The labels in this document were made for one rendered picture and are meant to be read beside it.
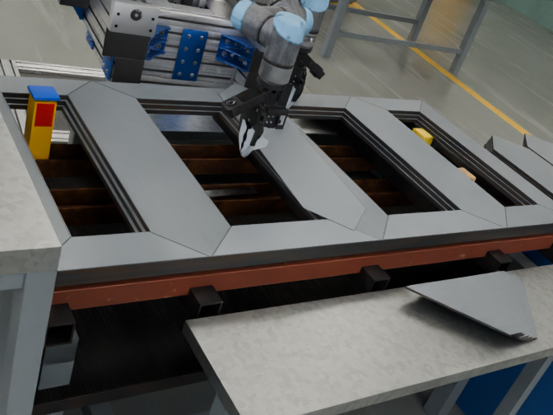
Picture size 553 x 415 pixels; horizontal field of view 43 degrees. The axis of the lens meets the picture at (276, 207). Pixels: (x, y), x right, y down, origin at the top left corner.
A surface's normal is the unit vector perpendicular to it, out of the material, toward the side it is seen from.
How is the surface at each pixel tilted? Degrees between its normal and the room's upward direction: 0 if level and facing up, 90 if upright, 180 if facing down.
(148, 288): 90
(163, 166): 0
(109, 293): 90
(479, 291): 0
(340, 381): 0
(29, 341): 90
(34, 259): 90
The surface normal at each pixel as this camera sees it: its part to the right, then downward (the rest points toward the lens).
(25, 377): 0.48, 0.58
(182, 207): 0.29, -0.82
